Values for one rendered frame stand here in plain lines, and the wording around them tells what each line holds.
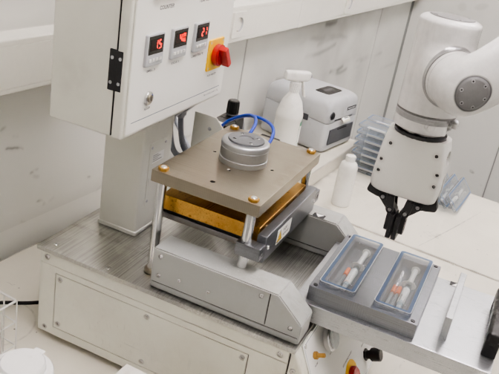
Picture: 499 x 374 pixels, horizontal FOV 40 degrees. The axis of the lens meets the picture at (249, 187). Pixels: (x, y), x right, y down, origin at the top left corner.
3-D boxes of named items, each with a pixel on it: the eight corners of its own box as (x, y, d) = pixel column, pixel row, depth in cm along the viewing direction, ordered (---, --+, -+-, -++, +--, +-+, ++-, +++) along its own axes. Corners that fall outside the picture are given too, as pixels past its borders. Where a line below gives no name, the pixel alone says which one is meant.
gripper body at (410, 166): (462, 127, 100) (441, 196, 104) (394, 107, 103) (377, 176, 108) (454, 140, 93) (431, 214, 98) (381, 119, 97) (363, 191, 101)
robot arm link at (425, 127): (464, 112, 99) (458, 131, 101) (405, 96, 102) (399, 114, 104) (454, 126, 92) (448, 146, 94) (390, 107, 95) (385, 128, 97)
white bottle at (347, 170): (351, 208, 189) (363, 159, 183) (335, 208, 187) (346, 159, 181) (344, 199, 193) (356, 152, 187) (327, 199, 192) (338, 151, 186)
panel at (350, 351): (327, 454, 105) (301, 346, 101) (376, 351, 131) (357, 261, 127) (340, 455, 104) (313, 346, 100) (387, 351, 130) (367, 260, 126)
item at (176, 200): (159, 215, 110) (165, 161, 106) (220, 173, 129) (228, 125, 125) (257, 251, 104) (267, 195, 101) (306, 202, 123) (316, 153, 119)
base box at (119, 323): (36, 332, 121) (40, 248, 114) (150, 248, 153) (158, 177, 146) (322, 464, 104) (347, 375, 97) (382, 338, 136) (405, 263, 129)
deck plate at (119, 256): (36, 248, 113) (36, 243, 113) (148, 182, 143) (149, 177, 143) (294, 355, 99) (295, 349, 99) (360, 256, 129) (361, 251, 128)
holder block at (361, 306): (305, 298, 104) (309, 284, 103) (344, 246, 121) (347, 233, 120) (412, 340, 99) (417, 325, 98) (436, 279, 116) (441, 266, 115)
